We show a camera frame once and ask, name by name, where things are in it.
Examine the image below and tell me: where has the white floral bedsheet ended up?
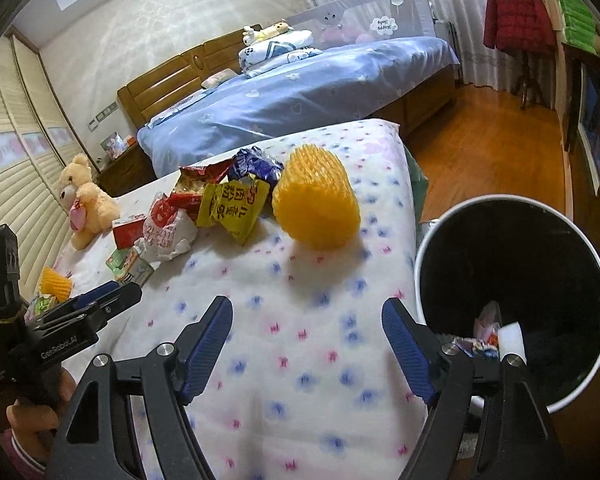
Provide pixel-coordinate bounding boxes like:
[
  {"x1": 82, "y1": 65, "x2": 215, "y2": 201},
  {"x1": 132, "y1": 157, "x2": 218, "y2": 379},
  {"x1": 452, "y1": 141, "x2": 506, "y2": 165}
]
[{"x1": 24, "y1": 119, "x2": 431, "y2": 480}]

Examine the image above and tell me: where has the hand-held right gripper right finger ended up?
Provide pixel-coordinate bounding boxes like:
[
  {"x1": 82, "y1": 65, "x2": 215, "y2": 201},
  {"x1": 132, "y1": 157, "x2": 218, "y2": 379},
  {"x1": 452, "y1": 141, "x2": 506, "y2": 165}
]
[{"x1": 381, "y1": 297, "x2": 581, "y2": 480}]

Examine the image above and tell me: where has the blue snack wrapper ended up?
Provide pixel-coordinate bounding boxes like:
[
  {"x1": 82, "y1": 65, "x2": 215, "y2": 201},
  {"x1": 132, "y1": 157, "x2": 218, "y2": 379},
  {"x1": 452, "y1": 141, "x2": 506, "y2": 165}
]
[{"x1": 227, "y1": 146, "x2": 286, "y2": 187}]

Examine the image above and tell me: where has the red puffer jacket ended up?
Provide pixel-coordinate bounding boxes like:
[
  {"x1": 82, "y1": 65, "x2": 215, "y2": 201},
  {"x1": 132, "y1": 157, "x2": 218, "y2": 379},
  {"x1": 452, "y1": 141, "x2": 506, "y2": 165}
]
[{"x1": 482, "y1": 0, "x2": 559, "y2": 57}]

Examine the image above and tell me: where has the wooden coat rack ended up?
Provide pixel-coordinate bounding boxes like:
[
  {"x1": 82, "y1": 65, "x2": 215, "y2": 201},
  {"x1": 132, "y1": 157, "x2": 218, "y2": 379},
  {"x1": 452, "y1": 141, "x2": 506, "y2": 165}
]
[{"x1": 489, "y1": 0, "x2": 552, "y2": 112}]

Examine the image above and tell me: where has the wooden headboard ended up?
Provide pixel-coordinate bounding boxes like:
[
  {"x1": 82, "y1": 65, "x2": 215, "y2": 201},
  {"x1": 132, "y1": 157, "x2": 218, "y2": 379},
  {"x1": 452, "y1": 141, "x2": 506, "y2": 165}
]
[{"x1": 116, "y1": 27, "x2": 255, "y2": 129}]

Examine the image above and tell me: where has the grey bed guard rail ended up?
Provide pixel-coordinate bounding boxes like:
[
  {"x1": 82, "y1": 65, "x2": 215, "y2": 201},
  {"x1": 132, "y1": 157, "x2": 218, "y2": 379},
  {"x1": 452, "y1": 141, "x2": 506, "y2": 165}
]
[{"x1": 284, "y1": 0, "x2": 437, "y2": 49}]

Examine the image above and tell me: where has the wooden nightstand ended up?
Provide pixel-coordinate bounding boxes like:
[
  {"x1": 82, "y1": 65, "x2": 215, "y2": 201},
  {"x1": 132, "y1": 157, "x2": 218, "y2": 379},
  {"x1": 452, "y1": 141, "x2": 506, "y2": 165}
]
[{"x1": 96, "y1": 145, "x2": 159, "y2": 199}]

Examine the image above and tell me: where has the red chip bag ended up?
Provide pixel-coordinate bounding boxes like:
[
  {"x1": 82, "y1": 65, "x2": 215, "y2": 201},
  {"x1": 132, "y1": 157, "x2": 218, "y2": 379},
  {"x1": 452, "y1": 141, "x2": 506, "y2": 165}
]
[{"x1": 167, "y1": 162, "x2": 231, "y2": 211}]

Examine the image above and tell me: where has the yellow white plush toy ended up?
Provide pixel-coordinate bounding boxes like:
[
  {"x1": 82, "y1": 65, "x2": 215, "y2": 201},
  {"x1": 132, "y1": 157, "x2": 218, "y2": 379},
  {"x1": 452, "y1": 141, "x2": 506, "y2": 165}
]
[{"x1": 242, "y1": 19, "x2": 289, "y2": 44}]

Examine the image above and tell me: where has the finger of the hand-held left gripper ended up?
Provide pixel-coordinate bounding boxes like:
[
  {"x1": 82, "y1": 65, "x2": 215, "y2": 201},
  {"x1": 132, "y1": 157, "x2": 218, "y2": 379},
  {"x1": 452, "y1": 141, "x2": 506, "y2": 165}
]
[
  {"x1": 54, "y1": 282, "x2": 143, "y2": 335},
  {"x1": 44, "y1": 280, "x2": 121, "y2": 322}
]

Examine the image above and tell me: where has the green snack packet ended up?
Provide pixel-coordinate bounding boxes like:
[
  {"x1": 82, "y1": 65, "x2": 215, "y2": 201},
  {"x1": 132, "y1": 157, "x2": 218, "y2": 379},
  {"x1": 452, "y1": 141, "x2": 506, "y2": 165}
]
[{"x1": 26, "y1": 294, "x2": 59, "y2": 324}]

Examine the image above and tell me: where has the beige slatted wardrobe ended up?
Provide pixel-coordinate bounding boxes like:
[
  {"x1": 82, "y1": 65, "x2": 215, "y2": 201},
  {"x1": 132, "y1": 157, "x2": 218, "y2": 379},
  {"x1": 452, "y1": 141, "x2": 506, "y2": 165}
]
[{"x1": 0, "y1": 34, "x2": 88, "y2": 243}]

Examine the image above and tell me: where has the person's left hand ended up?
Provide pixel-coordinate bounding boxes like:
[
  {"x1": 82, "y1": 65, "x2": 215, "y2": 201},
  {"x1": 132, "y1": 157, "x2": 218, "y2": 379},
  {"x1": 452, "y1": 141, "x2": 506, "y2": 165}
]
[{"x1": 7, "y1": 369, "x2": 76, "y2": 437}]

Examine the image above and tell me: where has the yellow snack wrapper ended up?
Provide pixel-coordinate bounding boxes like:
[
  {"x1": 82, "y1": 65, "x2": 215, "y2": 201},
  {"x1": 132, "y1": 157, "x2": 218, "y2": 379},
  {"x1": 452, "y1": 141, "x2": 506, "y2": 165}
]
[{"x1": 196, "y1": 174, "x2": 271, "y2": 246}]

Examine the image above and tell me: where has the colourful crumpled wrapper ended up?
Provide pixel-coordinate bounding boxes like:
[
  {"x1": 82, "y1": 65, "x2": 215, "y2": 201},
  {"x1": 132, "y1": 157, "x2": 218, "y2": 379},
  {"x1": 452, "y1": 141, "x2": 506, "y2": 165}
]
[{"x1": 454, "y1": 300, "x2": 504, "y2": 359}]

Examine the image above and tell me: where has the large yellow foam fruit net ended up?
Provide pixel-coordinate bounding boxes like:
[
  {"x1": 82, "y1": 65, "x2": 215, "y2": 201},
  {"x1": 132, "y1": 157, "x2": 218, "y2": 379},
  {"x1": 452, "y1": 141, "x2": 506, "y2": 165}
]
[{"x1": 272, "y1": 144, "x2": 361, "y2": 251}]

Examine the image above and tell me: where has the white red crumpled wrapper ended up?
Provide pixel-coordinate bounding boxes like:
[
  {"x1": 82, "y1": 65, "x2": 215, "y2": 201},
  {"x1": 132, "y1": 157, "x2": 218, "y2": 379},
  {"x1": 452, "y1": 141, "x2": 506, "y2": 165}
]
[{"x1": 138, "y1": 194, "x2": 199, "y2": 262}]

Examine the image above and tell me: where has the person's left forearm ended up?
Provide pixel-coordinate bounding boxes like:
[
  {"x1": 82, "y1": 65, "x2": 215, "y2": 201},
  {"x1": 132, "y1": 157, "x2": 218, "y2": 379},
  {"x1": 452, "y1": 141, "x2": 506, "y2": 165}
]
[{"x1": 0, "y1": 429, "x2": 50, "y2": 480}]

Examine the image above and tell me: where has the stack of green boxes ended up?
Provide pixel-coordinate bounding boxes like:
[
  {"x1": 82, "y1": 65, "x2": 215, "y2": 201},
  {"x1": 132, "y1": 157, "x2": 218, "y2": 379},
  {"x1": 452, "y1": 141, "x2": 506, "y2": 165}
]
[{"x1": 554, "y1": 0, "x2": 600, "y2": 52}]

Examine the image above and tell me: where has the pink pillow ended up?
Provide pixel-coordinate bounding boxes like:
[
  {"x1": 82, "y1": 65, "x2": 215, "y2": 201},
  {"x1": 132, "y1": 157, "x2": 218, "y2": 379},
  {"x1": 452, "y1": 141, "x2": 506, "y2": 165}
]
[{"x1": 201, "y1": 69, "x2": 236, "y2": 89}]

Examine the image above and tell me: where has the photo frame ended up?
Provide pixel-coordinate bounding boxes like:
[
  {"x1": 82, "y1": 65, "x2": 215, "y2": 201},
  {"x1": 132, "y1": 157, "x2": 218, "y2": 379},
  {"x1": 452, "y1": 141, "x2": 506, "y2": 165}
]
[{"x1": 100, "y1": 131, "x2": 129, "y2": 161}]

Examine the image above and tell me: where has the bed with blue cover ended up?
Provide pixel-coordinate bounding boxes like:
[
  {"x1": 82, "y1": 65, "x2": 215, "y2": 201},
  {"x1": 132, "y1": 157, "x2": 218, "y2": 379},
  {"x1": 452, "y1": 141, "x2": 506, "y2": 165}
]
[{"x1": 136, "y1": 36, "x2": 462, "y2": 182}]

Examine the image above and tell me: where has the white patterned curtain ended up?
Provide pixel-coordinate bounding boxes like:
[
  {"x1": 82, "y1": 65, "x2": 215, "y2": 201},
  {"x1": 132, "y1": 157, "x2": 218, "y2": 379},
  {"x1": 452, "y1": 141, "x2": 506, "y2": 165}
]
[{"x1": 285, "y1": 0, "x2": 548, "y2": 92}]

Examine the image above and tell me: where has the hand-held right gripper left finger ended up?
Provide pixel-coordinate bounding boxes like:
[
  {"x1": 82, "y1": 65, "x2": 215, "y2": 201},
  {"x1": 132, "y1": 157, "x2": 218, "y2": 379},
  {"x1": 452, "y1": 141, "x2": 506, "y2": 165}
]
[{"x1": 44, "y1": 296, "x2": 233, "y2": 480}]

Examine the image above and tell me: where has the green white drink carton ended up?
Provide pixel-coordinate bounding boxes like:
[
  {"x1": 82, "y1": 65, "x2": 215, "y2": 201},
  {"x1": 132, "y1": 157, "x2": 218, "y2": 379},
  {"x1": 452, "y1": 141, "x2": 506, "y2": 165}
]
[{"x1": 104, "y1": 247, "x2": 155, "y2": 287}]

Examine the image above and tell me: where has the red drink carton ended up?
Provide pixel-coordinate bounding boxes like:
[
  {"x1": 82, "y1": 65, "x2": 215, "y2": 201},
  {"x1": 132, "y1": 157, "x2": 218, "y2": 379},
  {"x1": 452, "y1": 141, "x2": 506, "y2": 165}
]
[{"x1": 112, "y1": 214, "x2": 148, "y2": 250}]

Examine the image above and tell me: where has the beige teddy bear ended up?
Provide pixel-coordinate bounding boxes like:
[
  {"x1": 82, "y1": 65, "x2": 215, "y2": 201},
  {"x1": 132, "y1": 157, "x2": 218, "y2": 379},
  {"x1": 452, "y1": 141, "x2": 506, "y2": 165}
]
[{"x1": 54, "y1": 153, "x2": 122, "y2": 251}]

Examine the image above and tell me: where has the small yellow foam fruit net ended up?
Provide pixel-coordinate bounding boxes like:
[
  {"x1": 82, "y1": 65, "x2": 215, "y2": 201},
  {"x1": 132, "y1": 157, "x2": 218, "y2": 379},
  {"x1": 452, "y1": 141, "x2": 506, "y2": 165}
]
[{"x1": 38, "y1": 267, "x2": 74, "y2": 307}]

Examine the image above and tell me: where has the teal cloth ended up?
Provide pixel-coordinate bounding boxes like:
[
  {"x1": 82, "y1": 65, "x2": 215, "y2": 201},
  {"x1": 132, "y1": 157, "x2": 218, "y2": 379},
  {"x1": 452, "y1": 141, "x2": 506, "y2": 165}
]
[{"x1": 409, "y1": 149, "x2": 431, "y2": 223}]

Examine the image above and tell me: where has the folded blue white quilt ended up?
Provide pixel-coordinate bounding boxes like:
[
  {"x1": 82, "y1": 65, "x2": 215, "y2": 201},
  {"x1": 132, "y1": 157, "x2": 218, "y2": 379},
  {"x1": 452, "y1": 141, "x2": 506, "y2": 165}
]
[{"x1": 238, "y1": 27, "x2": 324, "y2": 79}]

